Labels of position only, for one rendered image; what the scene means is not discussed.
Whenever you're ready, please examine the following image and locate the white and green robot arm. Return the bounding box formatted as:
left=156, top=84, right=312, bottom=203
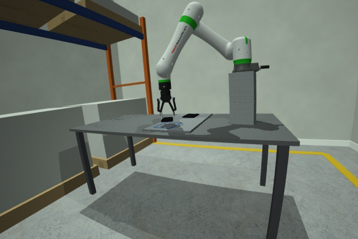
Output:
left=156, top=2, right=269, bottom=91

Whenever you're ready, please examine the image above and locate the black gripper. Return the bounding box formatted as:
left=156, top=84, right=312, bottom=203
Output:
left=157, top=90, right=177, bottom=120

